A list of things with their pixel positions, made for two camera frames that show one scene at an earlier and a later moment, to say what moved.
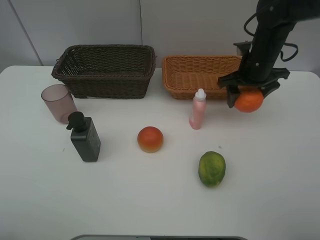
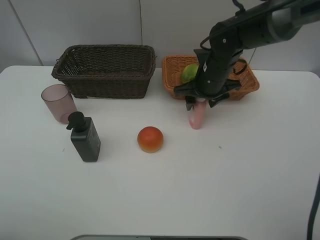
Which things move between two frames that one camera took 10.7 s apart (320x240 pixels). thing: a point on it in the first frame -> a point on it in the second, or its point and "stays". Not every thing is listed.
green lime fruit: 211,168 -> 189,72
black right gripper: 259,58 -> 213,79
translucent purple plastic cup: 58,99 stays
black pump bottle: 84,136 stays
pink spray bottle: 199,108 stays
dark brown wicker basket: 106,71 stays
